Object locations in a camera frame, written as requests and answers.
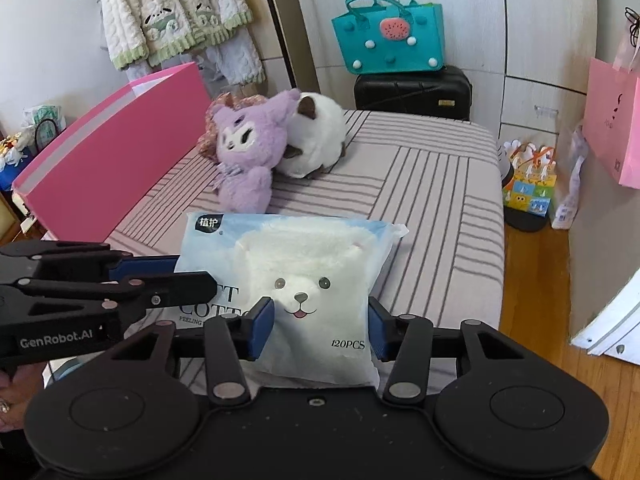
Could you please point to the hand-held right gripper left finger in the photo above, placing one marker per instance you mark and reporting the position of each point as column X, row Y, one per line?
column 260, row 327

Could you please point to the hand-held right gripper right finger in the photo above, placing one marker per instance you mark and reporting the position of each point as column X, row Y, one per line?
column 379, row 330

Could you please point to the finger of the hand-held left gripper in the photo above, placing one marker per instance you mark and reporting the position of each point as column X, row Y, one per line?
column 145, row 266
column 175, row 292

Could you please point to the bear print cotton pads pack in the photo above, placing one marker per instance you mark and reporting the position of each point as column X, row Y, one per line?
column 310, row 260

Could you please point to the pink cardboard box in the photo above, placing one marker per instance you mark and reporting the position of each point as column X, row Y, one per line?
column 115, row 160

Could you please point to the purple plush toy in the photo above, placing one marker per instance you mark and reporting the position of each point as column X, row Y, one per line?
column 250, row 140

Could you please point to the white round plush toy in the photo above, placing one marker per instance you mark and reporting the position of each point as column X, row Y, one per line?
column 320, row 135

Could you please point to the person's left hand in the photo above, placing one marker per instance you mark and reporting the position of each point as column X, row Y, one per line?
column 15, row 395

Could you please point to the striped tablecloth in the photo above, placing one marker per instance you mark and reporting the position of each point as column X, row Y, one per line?
column 425, row 210

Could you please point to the green tissue pack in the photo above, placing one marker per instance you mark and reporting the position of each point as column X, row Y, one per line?
column 45, row 114

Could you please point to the colourful cartoon box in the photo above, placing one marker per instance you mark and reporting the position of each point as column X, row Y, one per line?
column 530, row 190

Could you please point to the white fleece pants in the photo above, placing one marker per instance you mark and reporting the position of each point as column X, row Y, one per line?
column 235, row 60

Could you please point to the white door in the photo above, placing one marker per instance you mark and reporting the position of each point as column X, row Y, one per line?
column 607, row 320

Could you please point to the black suitcase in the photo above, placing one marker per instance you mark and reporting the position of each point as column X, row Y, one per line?
column 415, row 95

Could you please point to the white plastic bag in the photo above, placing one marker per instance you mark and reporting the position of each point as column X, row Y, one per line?
column 570, row 185

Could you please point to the white green knit sweater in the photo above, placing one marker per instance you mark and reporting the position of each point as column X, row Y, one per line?
column 150, row 10

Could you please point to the teal felt handbag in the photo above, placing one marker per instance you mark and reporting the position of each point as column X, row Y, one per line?
column 390, row 50

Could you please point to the pink paper bag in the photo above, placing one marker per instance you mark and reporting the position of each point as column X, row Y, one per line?
column 615, row 125

